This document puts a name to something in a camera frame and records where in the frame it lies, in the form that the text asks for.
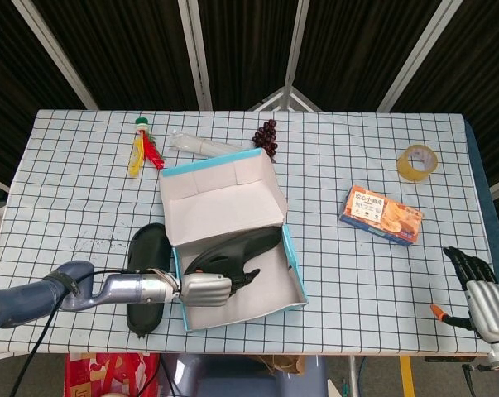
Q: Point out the light blue shoe box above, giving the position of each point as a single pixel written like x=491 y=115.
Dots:
x=216 y=207

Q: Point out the black slipper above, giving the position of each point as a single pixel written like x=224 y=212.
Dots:
x=232 y=252
x=150 y=248

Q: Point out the orange blue snack package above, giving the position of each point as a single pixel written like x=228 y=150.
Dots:
x=377 y=211

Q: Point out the yellow tape roll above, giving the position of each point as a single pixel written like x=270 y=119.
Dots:
x=406 y=169

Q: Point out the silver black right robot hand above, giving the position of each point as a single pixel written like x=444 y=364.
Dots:
x=489 y=302

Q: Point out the red patterned bag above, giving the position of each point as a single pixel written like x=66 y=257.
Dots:
x=108 y=372

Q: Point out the dark folding screen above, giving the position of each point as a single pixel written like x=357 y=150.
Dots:
x=129 y=49

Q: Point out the checkered light blue tablecloth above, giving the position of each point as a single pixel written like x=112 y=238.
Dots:
x=356 y=289

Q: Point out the clear plastic bag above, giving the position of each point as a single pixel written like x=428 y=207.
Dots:
x=191 y=144

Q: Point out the dark purple grape bunch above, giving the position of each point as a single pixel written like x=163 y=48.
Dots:
x=265 y=138

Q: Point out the brown paper bag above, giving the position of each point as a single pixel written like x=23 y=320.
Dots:
x=286 y=364

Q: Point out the red yellow feather shuttlecock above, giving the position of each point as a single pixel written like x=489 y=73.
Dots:
x=143 y=151

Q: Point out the blue-grey chair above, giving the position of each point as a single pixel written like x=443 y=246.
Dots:
x=232 y=380

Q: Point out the white triangular metal frame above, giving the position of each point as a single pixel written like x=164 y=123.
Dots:
x=284 y=99

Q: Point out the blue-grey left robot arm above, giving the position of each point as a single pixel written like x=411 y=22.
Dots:
x=125 y=287

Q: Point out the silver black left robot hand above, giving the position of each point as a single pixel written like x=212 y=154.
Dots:
x=205 y=289

